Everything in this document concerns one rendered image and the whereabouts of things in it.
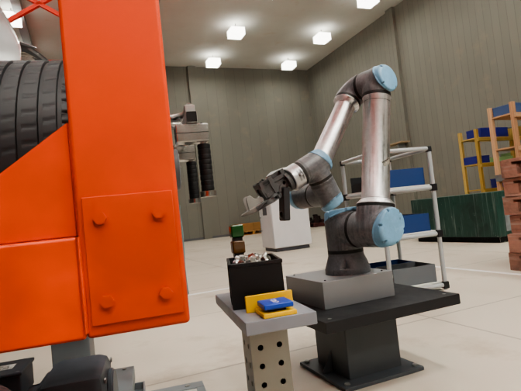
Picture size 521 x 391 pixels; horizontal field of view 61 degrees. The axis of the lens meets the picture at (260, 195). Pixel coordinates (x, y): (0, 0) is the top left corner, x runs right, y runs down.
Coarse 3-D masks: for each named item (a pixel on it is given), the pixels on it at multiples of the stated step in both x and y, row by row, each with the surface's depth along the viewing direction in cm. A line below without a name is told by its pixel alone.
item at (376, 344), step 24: (408, 288) 191; (336, 312) 161; (360, 312) 158; (384, 312) 157; (408, 312) 161; (336, 336) 176; (360, 336) 173; (384, 336) 177; (312, 360) 196; (336, 360) 177; (360, 360) 172; (384, 360) 176; (408, 360) 184; (336, 384) 167; (360, 384) 164
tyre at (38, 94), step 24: (0, 72) 105; (24, 72) 108; (48, 72) 108; (0, 96) 101; (24, 96) 101; (48, 96) 102; (0, 120) 98; (24, 120) 98; (48, 120) 100; (0, 144) 96; (24, 144) 97; (0, 168) 96
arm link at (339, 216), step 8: (344, 208) 183; (352, 208) 182; (328, 216) 184; (336, 216) 182; (344, 216) 180; (328, 224) 185; (336, 224) 181; (344, 224) 178; (328, 232) 185; (336, 232) 181; (344, 232) 177; (328, 240) 186; (336, 240) 182; (344, 240) 179; (328, 248) 186; (336, 248) 182; (344, 248) 181; (352, 248) 181
